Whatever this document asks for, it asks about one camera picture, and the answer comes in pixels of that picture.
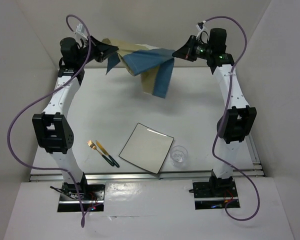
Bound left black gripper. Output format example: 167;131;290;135
75;35;117;66

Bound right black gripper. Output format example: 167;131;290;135
173;35;213;62

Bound blue and tan placemat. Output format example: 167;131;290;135
102;38;175;99

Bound gold fork green handle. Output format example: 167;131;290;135
87;140;115;167

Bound clear drinking glass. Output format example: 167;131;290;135
169;145;188;168

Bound white square plate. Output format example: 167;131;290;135
118;123;174;174

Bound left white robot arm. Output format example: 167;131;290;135
32;37;118;200

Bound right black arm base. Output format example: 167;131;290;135
188;175;240;210

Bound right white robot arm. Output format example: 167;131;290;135
172;28;257;196

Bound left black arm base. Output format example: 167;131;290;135
50;184;106;213

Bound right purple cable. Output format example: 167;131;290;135
195;15;262;221

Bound gold knife green handle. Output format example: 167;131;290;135
95;140;120;168

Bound aluminium rail frame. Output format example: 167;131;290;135
29;135;265;183

